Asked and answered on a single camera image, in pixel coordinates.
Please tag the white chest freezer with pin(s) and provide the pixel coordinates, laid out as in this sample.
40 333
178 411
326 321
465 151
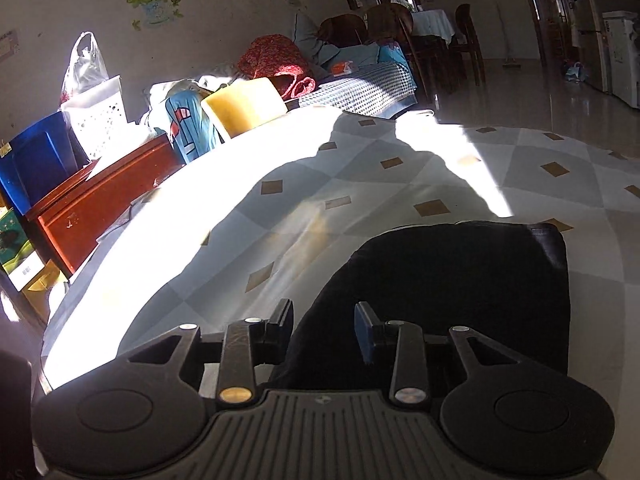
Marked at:
625 55

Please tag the dining table with white cloth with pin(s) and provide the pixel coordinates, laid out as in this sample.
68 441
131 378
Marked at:
430 22

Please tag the orange packet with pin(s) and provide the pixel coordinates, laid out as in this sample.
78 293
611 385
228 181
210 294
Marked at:
345 68

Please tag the grey white checkered tablecloth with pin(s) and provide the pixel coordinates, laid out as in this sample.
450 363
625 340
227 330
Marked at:
350 180

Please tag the blue cartoon-print cloth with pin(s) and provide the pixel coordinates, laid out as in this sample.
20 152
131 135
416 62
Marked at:
187 125

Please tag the grey pillow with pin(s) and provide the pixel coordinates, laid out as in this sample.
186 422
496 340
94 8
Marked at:
310 40

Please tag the broom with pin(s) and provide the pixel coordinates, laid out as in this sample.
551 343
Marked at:
510 64

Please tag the red-brown wooden cabinet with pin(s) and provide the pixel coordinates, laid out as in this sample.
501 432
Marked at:
100 200

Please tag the green printed box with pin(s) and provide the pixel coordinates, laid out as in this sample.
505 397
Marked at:
15 245

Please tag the blue plastic bin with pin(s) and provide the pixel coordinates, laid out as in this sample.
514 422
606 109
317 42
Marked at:
40 160

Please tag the white perforated basket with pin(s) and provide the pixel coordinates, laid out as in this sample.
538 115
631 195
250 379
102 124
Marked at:
100 120

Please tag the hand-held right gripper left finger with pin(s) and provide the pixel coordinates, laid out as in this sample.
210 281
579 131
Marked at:
280 330

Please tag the black t-shirt with white stripes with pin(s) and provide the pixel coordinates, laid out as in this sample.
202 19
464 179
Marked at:
450 285

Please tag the white plastic bag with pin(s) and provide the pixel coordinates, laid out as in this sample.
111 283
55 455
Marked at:
85 67

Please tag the dark wooden chair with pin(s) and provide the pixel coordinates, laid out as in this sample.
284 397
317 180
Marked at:
387 22
467 35
342 30

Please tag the red knit cloth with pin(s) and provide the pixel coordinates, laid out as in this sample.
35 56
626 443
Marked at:
270 60

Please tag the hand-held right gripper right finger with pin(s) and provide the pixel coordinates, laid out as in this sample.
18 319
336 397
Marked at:
365 332

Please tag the sofa with houndstooth cover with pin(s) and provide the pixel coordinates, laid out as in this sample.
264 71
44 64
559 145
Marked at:
365 90

